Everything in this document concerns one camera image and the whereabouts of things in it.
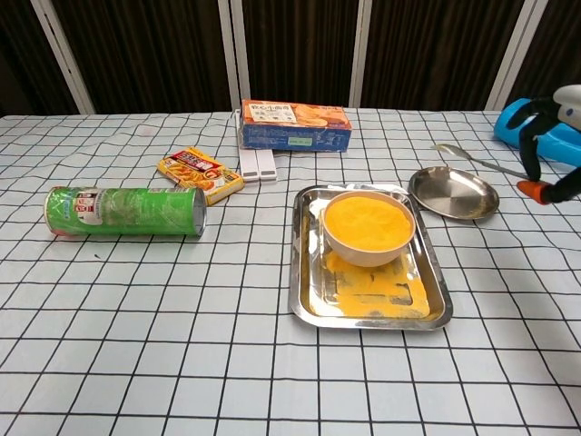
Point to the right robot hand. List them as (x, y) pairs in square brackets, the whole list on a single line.
[(528, 154)]

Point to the small metal spoon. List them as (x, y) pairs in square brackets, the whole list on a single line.
[(454, 151)]

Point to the beige bowl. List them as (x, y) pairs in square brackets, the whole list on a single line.
[(367, 256)]

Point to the blue detergent bottle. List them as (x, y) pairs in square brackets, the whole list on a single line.
[(558, 141)]

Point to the round steel plate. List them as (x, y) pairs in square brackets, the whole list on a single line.
[(454, 193)]

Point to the orange blue cookie box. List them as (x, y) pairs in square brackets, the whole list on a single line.
[(295, 127)]

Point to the rectangular steel tray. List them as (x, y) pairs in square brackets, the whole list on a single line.
[(302, 272)]

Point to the white sealing clip bar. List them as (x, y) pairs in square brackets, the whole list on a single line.
[(249, 165), (266, 165)]

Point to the yellow curry box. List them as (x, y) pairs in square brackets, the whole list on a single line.
[(199, 175)]

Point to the dark white-framed folding screen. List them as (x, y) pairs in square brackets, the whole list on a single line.
[(150, 50)]

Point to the green chip can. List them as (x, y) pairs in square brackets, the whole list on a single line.
[(131, 211)]

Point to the white checked tablecloth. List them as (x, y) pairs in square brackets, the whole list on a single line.
[(159, 340)]

